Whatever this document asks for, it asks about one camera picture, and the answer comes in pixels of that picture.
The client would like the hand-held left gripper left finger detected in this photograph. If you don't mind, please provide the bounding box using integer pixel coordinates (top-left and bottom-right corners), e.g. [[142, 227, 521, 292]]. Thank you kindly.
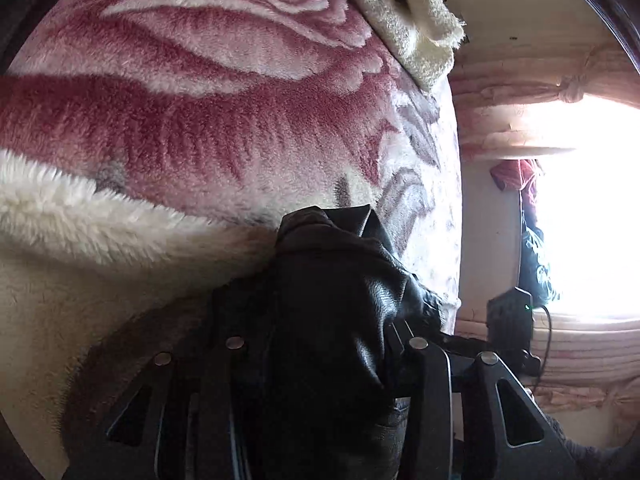
[[62, 335, 251, 480]]

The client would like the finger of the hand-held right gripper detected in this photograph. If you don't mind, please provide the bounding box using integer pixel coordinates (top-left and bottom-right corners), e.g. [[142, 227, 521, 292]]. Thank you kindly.
[[440, 332, 493, 358]]

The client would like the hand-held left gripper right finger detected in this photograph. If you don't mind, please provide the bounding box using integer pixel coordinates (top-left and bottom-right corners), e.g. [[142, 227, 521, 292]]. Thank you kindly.
[[387, 320, 583, 480]]

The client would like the black leather jacket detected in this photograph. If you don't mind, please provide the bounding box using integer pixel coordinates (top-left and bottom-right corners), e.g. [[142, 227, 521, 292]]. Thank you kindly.
[[210, 205, 448, 480]]

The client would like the pink red garment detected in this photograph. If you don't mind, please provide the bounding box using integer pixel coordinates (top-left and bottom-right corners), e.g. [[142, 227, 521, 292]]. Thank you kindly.
[[490, 158, 544, 194]]

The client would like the person's grey fuzzy clothing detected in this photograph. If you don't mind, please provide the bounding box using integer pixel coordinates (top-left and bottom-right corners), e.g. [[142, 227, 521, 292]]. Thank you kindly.
[[542, 410, 640, 480]]

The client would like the tied pink floral curtain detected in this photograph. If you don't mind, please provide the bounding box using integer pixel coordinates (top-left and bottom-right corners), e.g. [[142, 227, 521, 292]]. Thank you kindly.
[[450, 42, 640, 161]]

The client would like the floral plush blanket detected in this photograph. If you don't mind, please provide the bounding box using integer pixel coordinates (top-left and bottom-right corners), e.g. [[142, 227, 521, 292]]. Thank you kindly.
[[0, 0, 463, 480]]

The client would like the cream towel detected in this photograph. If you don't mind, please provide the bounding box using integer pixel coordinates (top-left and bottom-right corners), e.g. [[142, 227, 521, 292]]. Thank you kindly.
[[320, 0, 468, 93]]

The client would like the black cable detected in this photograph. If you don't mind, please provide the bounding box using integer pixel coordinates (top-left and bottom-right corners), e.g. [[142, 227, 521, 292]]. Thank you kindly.
[[529, 305, 554, 401]]

